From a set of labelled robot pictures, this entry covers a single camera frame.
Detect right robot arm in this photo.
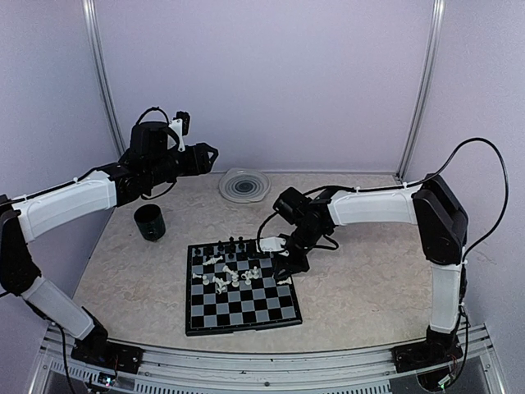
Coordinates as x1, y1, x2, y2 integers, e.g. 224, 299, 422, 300
275, 178, 468, 364

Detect left aluminium frame post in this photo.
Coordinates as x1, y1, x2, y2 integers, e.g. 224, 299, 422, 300
81, 0, 126, 155

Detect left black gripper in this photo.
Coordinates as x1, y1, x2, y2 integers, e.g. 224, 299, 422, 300
146, 141, 218, 186

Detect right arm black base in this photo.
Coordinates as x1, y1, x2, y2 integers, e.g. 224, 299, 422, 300
391, 328, 463, 373

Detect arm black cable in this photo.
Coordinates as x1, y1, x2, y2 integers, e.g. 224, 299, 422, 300
404, 137, 509, 263
135, 107, 171, 128

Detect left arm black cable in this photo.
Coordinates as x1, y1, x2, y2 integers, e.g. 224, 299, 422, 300
135, 107, 171, 128

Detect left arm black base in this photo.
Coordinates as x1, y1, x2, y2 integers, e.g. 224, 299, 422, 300
71, 327, 144, 374

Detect white bishop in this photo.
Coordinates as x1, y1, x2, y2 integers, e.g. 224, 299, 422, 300
276, 277, 292, 286

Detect black plastic cup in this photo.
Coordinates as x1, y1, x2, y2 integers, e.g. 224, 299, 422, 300
134, 204, 166, 242

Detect front aluminium rail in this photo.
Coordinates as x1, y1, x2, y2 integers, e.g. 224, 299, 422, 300
28, 323, 505, 394

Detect right aluminium frame post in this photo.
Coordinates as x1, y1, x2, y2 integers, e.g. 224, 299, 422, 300
395, 0, 446, 181

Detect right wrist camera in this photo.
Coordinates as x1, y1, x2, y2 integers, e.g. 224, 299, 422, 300
256, 236, 287, 254

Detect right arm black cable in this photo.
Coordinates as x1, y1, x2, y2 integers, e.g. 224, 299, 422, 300
404, 137, 509, 263

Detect aluminium frame post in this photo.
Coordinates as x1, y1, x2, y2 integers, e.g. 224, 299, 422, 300
395, 0, 446, 181
81, 0, 126, 155

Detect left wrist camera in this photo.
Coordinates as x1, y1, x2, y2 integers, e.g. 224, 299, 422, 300
167, 111, 190, 153

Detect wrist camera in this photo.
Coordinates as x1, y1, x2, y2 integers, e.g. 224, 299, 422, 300
256, 236, 287, 254
167, 111, 190, 153

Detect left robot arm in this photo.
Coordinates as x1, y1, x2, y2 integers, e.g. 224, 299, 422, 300
1, 143, 219, 365

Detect black white chess board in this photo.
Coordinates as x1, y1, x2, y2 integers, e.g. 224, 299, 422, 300
185, 238, 303, 337

